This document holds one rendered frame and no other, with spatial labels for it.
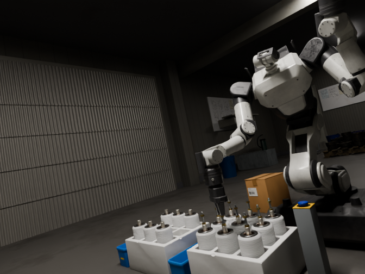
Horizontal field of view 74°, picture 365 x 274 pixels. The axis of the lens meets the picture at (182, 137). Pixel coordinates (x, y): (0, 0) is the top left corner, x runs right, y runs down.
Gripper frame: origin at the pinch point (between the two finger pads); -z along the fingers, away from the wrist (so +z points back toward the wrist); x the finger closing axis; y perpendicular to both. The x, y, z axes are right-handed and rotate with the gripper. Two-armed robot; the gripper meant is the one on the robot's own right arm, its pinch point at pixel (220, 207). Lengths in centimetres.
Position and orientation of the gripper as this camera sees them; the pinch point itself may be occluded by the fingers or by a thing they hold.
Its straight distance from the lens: 114.8
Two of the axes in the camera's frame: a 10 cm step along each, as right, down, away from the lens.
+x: -2.1, 1.3, 9.7
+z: -2.0, -9.8, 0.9
